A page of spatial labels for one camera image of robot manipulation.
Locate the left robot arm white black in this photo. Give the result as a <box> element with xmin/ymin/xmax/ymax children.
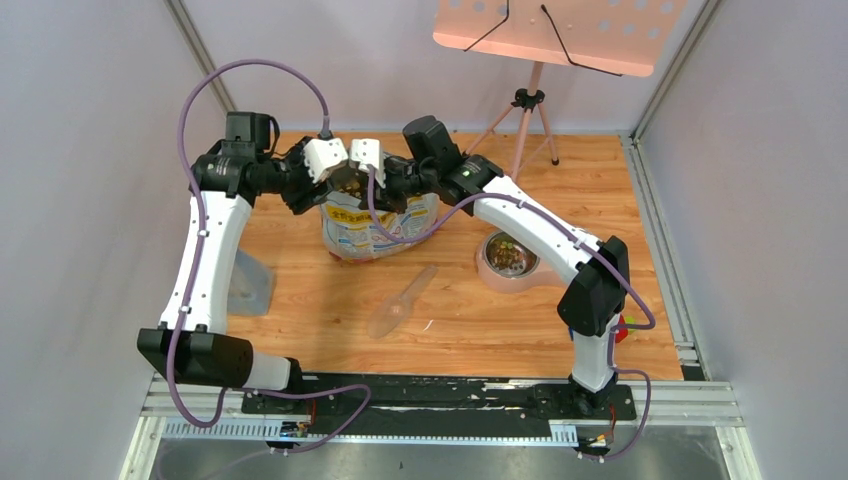
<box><xmin>137</xmin><ymin>112</ymin><xmax>348</xmax><ymax>413</ymax></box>

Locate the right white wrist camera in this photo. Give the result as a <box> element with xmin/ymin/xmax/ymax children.
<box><xmin>349</xmin><ymin>138</ymin><xmax>385</xmax><ymax>187</ymax></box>

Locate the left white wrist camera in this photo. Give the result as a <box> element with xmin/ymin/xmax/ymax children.
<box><xmin>303</xmin><ymin>138</ymin><xmax>349</xmax><ymax>184</ymax></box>

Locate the pet food bag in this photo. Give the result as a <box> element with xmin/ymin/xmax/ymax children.
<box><xmin>319</xmin><ymin>174</ymin><xmax>439</xmax><ymax>263</ymax></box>

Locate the pink music stand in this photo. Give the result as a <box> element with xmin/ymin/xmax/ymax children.
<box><xmin>432</xmin><ymin>0</ymin><xmax>686</xmax><ymax>178</ymax></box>

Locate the purple cable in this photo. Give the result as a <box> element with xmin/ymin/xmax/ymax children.
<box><xmin>165</xmin><ymin>59</ymin><xmax>372</xmax><ymax>458</ymax></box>
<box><xmin>366</xmin><ymin>165</ymin><xmax>657</xmax><ymax>463</ymax></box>

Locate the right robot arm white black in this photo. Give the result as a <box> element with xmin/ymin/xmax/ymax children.
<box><xmin>350</xmin><ymin>115</ymin><xmax>629</xmax><ymax>418</ymax></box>

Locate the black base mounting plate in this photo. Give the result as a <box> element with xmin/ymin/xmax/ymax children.
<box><xmin>241</xmin><ymin>373</ymin><xmax>637</xmax><ymax>438</ymax></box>

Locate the colourful toy block set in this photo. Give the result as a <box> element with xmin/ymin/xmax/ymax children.
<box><xmin>614</xmin><ymin>315</ymin><xmax>635</xmax><ymax>344</ymax></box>

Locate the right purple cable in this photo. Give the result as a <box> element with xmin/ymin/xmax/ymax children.
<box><xmin>366</xmin><ymin>165</ymin><xmax>657</xmax><ymax>463</ymax></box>

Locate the left steel bowl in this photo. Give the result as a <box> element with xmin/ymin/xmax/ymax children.
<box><xmin>482</xmin><ymin>231</ymin><xmax>539</xmax><ymax>278</ymax></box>

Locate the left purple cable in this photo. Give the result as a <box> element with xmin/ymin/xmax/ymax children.
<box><xmin>165</xmin><ymin>59</ymin><xmax>372</xmax><ymax>458</ymax></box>

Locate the clear plastic scoop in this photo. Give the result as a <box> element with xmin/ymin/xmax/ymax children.
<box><xmin>366</xmin><ymin>265</ymin><xmax>438</xmax><ymax>339</ymax></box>

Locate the pink double bowl feeder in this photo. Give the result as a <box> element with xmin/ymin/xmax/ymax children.
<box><xmin>475</xmin><ymin>231</ymin><xmax>565</xmax><ymax>294</ymax></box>

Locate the aluminium frame rail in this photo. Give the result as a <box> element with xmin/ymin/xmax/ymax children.
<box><xmin>120</xmin><ymin>372</ymin><xmax>762</xmax><ymax>479</ymax></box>

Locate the brown kibble in bowl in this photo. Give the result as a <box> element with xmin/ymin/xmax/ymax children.
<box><xmin>487</xmin><ymin>240</ymin><xmax>526</xmax><ymax>275</ymax></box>

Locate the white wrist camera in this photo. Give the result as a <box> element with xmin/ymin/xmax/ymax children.
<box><xmin>303</xmin><ymin>138</ymin><xmax>349</xmax><ymax>184</ymax></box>
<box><xmin>349</xmin><ymin>138</ymin><xmax>385</xmax><ymax>187</ymax></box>

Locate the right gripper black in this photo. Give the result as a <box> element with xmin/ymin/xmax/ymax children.
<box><xmin>359</xmin><ymin>158</ymin><xmax>437</xmax><ymax>215</ymax></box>

